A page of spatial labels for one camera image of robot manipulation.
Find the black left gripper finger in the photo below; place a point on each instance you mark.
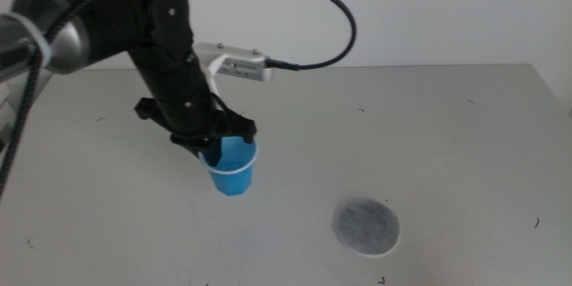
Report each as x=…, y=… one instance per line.
x=215, y=152
x=187, y=146

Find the blue plastic cup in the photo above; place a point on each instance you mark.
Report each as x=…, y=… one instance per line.
x=232, y=179

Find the grey round felt cup mat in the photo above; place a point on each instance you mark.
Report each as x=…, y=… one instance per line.
x=366, y=227

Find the white zip tie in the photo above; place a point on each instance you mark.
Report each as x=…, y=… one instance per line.
x=43, y=49

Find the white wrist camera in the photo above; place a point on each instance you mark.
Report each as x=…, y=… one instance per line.
x=241, y=64

